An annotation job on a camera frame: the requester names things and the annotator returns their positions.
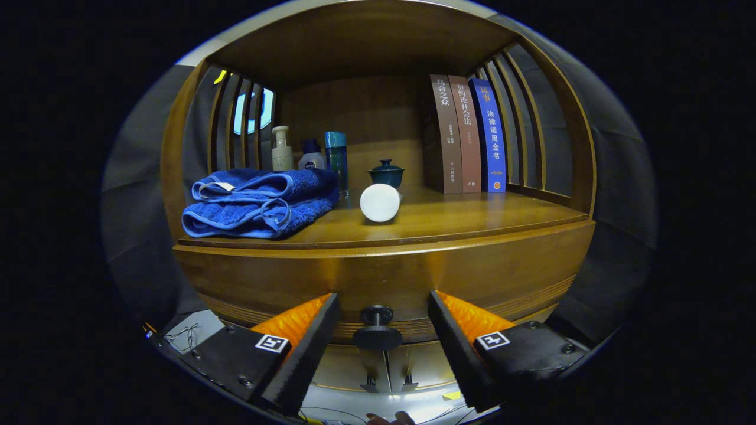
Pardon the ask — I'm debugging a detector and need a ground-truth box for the wooden cabinet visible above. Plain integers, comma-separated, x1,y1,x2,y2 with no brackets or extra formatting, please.
159,0,597,393

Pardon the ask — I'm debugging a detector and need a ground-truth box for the wooden cabinet door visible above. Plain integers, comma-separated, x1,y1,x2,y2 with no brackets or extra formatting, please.
387,344,458,390
310,344,387,393

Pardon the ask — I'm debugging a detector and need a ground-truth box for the folded blue towel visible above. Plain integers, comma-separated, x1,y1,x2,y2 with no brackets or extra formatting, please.
181,168,340,240

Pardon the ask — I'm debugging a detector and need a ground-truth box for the cream pump bottle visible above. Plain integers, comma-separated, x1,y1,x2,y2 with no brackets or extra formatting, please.
271,126,294,172

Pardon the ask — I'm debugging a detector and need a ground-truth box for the dark blue lidded teacup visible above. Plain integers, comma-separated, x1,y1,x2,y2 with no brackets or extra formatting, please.
367,159,406,189

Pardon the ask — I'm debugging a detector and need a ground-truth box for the white lotion bottle blue cap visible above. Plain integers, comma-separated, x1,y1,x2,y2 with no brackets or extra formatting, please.
298,139,327,171

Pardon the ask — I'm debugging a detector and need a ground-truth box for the blue book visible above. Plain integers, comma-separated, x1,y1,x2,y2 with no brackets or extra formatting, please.
468,77,507,194

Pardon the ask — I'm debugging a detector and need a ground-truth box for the reddish brown book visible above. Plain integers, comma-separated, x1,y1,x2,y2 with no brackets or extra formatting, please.
448,75,483,194

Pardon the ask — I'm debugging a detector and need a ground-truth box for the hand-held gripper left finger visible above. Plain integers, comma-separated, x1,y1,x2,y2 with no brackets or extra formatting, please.
167,292,341,417

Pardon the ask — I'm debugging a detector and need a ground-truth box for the teal transparent bottle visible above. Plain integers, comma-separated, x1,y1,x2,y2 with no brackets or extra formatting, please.
324,131,350,200

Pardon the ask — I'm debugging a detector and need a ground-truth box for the white green tube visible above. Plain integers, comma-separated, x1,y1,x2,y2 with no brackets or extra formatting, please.
359,183,405,223

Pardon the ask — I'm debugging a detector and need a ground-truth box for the wooden drawer with black knob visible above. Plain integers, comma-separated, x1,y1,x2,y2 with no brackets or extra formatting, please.
172,220,597,352

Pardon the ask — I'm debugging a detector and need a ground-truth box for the wooden countertop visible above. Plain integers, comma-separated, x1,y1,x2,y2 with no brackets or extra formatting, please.
177,184,591,250

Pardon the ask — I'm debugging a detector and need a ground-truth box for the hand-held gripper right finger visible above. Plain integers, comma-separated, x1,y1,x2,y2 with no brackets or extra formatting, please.
427,289,591,414

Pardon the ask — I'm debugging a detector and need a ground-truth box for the dark brown book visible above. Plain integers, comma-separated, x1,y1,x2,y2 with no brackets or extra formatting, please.
422,74,463,195

